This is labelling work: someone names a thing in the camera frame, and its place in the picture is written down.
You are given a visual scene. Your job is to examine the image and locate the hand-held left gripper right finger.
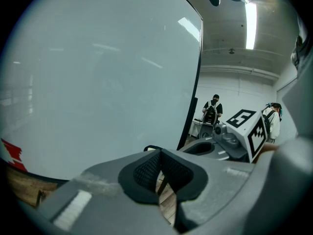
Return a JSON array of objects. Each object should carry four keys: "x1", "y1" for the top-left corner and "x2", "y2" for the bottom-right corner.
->
[{"x1": 160, "y1": 148, "x2": 257, "y2": 234}]

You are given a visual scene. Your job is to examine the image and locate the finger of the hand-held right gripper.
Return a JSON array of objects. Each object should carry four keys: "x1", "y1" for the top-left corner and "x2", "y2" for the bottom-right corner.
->
[
  {"x1": 178, "y1": 147, "x2": 231, "y2": 161},
  {"x1": 189, "y1": 136, "x2": 219, "y2": 149}
]

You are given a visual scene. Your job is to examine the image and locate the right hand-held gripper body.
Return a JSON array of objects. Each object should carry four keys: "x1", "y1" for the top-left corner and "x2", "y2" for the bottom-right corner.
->
[{"x1": 211, "y1": 108, "x2": 268, "y2": 164}]

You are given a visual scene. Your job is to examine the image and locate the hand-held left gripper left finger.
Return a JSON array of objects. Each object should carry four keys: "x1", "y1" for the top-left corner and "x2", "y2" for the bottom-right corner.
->
[{"x1": 37, "y1": 148, "x2": 181, "y2": 235}]

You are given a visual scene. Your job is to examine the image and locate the white eraser block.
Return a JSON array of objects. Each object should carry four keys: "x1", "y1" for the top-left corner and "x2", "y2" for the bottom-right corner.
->
[{"x1": 143, "y1": 144, "x2": 162, "y2": 153}]

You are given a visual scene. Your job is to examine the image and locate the person's right forearm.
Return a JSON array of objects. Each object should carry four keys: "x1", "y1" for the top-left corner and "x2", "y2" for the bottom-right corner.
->
[{"x1": 255, "y1": 142, "x2": 281, "y2": 164}]

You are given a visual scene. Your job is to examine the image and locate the whiteboard with black stand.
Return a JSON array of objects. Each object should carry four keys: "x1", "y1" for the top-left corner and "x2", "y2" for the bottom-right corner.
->
[{"x1": 0, "y1": 0, "x2": 204, "y2": 207}]

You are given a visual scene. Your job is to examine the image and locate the white table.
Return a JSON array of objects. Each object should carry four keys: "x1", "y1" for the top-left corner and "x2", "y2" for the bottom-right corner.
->
[{"x1": 189, "y1": 118, "x2": 205, "y2": 140}]

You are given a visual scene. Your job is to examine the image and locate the black hard-shell backpack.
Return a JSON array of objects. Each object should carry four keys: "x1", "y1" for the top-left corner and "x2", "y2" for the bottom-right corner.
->
[{"x1": 262, "y1": 110, "x2": 272, "y2": 141}]

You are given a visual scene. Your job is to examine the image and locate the grey hard-shell backpack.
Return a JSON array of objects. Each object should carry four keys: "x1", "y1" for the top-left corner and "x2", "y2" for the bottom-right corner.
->
[{"x1": 198, "y1": 106, "x2": 219, "y2": 140}]

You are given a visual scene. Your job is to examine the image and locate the white ceiling pipes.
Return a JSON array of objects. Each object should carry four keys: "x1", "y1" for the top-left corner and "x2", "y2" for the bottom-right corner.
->
[{"x1": 200, "y1": 66, "x2": 281, "y2": 81}]

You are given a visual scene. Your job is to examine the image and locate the red sticker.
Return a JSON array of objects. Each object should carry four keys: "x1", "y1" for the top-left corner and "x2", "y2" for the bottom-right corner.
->
[{"x1": 0, "y1": 138, "x2": 28, "y2": 172}]

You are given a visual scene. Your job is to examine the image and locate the ceiling light bar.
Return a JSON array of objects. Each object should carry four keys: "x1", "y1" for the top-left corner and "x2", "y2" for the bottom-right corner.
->
[{"x1": 244, "y1": 1, "x2": 258, "y2": 50}]

